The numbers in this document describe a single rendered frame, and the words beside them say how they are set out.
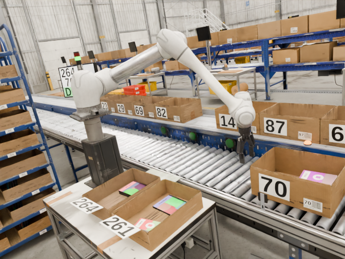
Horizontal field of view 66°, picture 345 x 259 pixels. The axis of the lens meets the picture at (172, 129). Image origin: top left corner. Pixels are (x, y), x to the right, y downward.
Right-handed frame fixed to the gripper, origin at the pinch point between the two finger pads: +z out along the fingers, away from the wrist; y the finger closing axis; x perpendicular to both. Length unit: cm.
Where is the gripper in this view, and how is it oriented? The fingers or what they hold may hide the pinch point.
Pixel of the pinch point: (246, 156)
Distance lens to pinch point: 173.6
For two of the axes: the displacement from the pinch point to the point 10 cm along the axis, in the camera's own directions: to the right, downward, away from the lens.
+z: 1.6, 9.4, 3.0
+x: 6.7, 1.2, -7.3
